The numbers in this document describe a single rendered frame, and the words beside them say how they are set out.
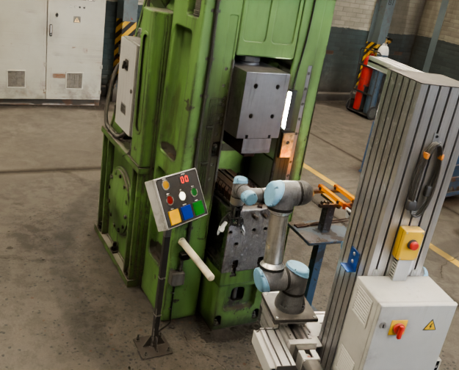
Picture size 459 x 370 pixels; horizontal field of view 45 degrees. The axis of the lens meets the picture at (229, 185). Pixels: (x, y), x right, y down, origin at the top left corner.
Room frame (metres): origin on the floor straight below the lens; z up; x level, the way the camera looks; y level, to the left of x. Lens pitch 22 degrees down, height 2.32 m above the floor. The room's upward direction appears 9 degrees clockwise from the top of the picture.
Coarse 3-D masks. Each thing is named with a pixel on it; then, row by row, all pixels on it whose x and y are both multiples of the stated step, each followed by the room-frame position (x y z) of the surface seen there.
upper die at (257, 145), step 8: (224, 136) 3.35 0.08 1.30; (232, 136) 3.26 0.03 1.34; (232, 144) 3.25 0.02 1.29; (240, 144) 3.17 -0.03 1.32; (248, 144) 3.17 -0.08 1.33; (256, 144) 3.20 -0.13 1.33; (264, 144) 3.23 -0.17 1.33; (240, 152) 3.15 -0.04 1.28; (248, 152) 3.17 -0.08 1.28; (256, 152) 3.20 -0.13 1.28; (264, 152) 3.23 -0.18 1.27
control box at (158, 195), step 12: (192, 168) 2.96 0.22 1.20; (156, 180) 2.70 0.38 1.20; (168, 180) 2.77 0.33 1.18; (180, 180) 2.83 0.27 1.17; (192, 180) 2.91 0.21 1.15; (156, 192) 2.67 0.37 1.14; (168, 192) 2.73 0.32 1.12; (180, 192) 2.79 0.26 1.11; (156, 204) 2.67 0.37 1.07; (168, 204) 2.69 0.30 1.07; (180, 204) 2.76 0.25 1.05; (204, 204) 2.90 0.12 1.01; (156, 216) 2.66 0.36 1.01; (168, 216) 2.66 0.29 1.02; (180, 216) 2.72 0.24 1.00; (168, 228) 2.62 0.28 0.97
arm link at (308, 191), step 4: (304, 184) 2.31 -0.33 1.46; (308, 184) 2.33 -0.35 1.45; (264, 188) 2.66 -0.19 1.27; (304, 188) 2.29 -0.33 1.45; (308, 188) 2.30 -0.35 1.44; (312, 188) 2.34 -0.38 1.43; (304, 192) 2.28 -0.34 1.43; (308, 192) 2.29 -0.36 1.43; (312, 192) 2.31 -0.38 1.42; (304, 196) 2.27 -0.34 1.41; (308, 196) 2.29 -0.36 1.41; (312, 196) 2.31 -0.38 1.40; (304, 200) 2.27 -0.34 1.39; (308, 200) 2.29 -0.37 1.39; (304, 204) 2.29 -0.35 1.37
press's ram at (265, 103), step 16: (240, 64) 3.33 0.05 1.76; (240, 80) 3.17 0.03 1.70; (256, 80) 3.16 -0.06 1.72; (272, 80) 3.22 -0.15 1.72; (288, 80) 3.27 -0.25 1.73; (240, 96) 3.15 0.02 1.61; (256, 96) 3.17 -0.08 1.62; (272, 96) 3.23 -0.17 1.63; (240, 112) 3.12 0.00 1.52; (256, 112) 3.18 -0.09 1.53; (272, 112) 3.24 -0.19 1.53; (240, 128) 3.13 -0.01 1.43; (256, 128) 3.19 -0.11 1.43; (272, 128) 3.25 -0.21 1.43
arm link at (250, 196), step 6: (240, 186) 2.64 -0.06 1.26; (246, 186) 2.63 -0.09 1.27; (240, 192) 2.60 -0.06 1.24; (246, 192) 2.58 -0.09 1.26; (252, 192) 2.57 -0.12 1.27; (258, 192) 2.61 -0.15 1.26; (240, 198) 2.60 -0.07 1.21; (246, 198) 2.55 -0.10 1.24; (252, 198) 2.56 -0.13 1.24; (258, 198) 2.60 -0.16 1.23; (246, 204) 2.56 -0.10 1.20; (252, 204) 2.57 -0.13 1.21
